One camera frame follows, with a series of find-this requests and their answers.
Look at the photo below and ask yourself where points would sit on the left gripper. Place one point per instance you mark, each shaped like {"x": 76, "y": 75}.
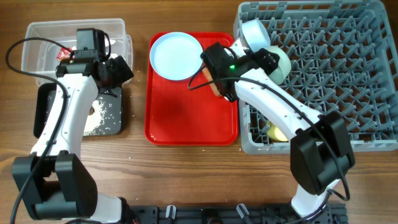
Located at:
{"x": 122, "y": 71}

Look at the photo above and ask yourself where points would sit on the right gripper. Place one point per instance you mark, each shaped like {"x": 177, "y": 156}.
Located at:
{"x": 260, "y": 57}

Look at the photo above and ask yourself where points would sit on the light blue bowl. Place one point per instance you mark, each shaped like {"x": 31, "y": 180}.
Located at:
{"x": 256, "y": 35}

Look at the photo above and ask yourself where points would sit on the green bowl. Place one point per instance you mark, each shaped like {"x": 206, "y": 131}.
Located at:
{"x": 283, "y": 66}

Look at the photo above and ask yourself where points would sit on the brown food scrap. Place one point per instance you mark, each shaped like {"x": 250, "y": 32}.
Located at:
{"x": 91, "y": 111}

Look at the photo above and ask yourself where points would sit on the red snack wrapper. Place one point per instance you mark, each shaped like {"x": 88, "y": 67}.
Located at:
{"x": 64, "y": 53}

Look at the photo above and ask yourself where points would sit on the pile of white rice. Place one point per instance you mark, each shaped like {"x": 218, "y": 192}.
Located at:
{"x": 99, "y": 115}

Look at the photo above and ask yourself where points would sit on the light blue plate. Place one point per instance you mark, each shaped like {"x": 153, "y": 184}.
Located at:
{"x": 176, "y": 56}

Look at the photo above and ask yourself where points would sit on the yellow plastic cup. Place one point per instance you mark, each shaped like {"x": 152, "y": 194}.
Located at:
{"x": 275, "y": 133}

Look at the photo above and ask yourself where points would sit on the white napkin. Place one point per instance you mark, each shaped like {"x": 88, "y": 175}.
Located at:
{"x": 108, "y": 45}

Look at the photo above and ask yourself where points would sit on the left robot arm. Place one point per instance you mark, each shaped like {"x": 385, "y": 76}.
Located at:
{"x": 52, "y": 181}

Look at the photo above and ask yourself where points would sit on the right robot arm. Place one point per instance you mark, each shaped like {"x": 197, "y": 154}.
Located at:
{"x": 320, "y": 149}

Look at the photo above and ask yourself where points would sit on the grey dishwasher rack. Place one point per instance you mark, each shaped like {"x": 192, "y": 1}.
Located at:
{"x": 343, "y": 58}

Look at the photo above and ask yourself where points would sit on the black plastic tray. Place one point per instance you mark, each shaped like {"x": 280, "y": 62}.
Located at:
{"x": 109, "y": 109}

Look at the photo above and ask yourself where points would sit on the clear plastic bin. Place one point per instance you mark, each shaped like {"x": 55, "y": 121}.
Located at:
{"x": 45, "y": 38}

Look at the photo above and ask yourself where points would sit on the red serving tray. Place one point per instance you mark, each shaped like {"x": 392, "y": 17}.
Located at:
{"x": 186, "y": 112}

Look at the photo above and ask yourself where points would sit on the black mounting rail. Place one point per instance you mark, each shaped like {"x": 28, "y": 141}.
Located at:
{"x": 266, "y": 214}

